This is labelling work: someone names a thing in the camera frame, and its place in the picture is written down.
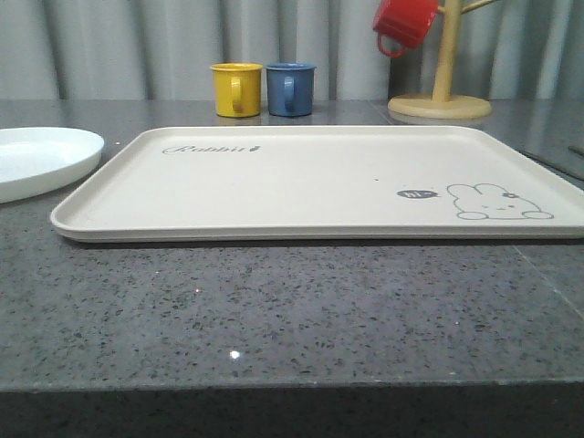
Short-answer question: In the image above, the wooden mug tree stand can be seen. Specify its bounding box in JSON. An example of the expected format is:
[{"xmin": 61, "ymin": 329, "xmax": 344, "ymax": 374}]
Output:
[{"xmin": 388, "ymin": 0, "xmax": 494, "ymax": 120}]

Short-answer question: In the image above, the grey curtain backdrop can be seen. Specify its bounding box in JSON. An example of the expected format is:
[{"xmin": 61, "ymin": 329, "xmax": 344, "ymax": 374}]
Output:
[{"xmin": 1, "ymin": 1, "xmax": 583, "ymax": 100}]

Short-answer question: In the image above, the red enamel mug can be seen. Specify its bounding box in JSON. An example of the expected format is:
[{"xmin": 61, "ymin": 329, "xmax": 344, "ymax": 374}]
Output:
[{"xmin": 372, "ymin": 0, "xmax": 439, "ymax": 57}]

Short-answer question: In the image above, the white round plate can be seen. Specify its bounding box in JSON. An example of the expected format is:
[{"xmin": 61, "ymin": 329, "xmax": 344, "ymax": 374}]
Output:
[{"xmin": 1, "ymin": 127, "xmax": 105, "ymax": 203}]

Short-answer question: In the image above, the cream rabbit serving tray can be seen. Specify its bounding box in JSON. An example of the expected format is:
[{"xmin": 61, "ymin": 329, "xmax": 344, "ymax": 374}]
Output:
[{"xmin": 50, "ymin": 126, "xmax": 583, "ymax": 242}]

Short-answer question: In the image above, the yellow enamel mug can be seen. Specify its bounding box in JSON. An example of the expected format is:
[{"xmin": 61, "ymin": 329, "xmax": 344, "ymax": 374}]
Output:
[{"xmin": 211, "ymin": 63, "xmax": 263, "ymax": 118}]

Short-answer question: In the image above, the blue enamel mug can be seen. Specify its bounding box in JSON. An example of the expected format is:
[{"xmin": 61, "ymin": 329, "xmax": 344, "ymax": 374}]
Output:
[{"xmin": 266, "ymin": 63, "xmax": 316, "ymax": 117}]

